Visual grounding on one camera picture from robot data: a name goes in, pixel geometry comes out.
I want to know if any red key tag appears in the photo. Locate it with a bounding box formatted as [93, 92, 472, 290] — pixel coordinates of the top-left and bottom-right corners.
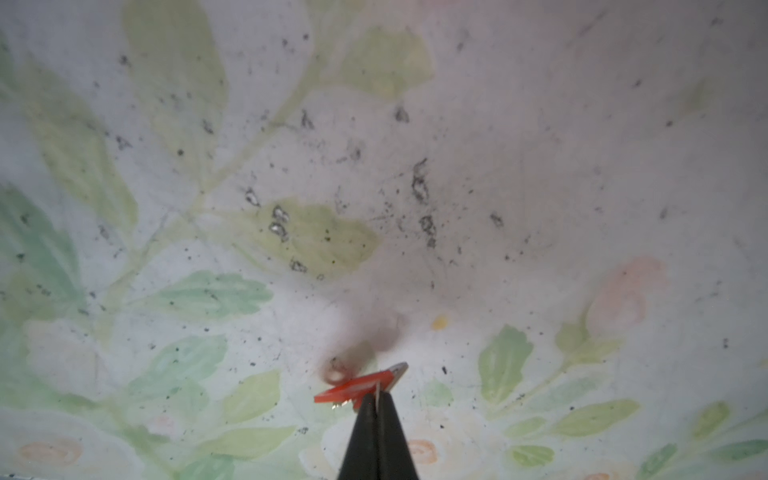
[313, 362, 409, 412]

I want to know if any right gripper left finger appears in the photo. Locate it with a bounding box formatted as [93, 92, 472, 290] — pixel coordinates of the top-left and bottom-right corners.
[337, 393, 378, 480]

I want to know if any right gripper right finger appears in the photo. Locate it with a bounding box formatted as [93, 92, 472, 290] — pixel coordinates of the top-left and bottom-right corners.
[376, 392, 419, 480]

